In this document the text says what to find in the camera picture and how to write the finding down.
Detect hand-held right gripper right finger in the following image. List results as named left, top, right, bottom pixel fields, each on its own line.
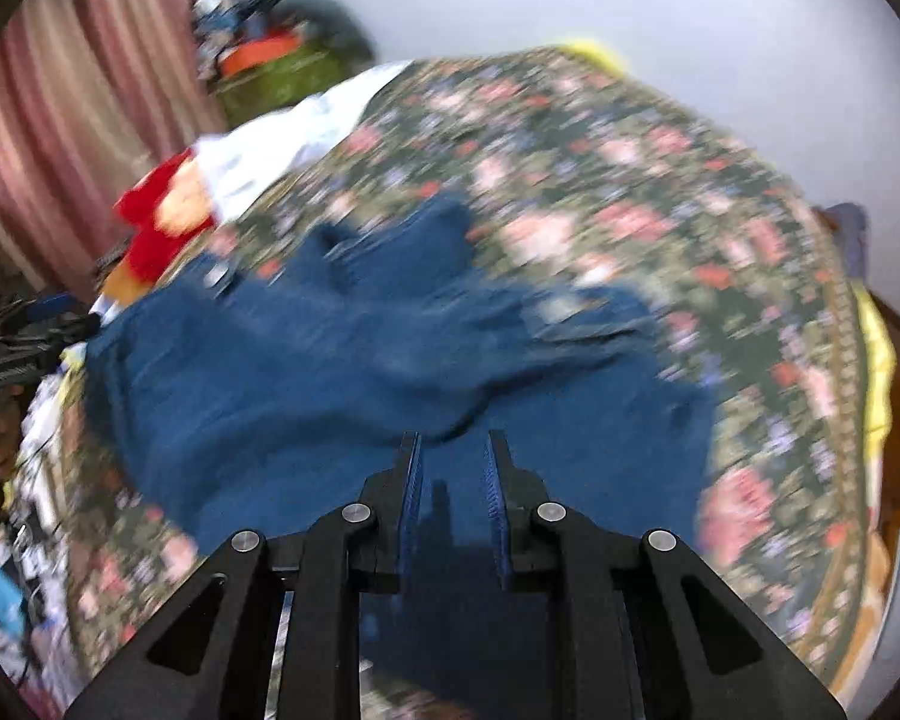
left=483, top=430, right=850, bottom=720

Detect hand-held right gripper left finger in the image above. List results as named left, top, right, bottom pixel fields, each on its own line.
left=64, top=431, right=424, bottom=720

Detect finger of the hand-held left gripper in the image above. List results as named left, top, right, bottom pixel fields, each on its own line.
left=0, top=292, right=82, bottom=335
left=11, top=311, right=104, bottom=365

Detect blue denim jacket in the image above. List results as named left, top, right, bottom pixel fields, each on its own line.
left=82, top=191, right=722, bottom=720

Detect red plush toy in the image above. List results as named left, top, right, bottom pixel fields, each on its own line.
left=92, top=150, right=224, bottom=310

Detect scattered papers and books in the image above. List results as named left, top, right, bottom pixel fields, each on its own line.
left=0, top=360, right=87, bottom=695

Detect striped pink curtain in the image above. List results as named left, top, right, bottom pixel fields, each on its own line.
left=0, top=0, right=231, bottom=295

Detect white cloth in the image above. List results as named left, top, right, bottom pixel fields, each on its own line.
left=193, top=60, right=415, bottom=224

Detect cluttered green box pile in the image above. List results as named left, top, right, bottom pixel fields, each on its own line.
left=212, top=41, right=347, bottom=130

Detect orange box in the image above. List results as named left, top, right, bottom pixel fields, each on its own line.
left=220, top=32, right=302, bottom=77

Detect floral bed blanket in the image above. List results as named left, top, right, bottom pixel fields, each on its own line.
left=15, top=45, right=884, bottom=720

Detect yellow blanket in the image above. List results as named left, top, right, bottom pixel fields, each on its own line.
left=559, top=36, right=899, bottom=460

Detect grey backpack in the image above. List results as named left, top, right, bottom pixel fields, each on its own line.
left=816, top=201, right=869, bottom=280

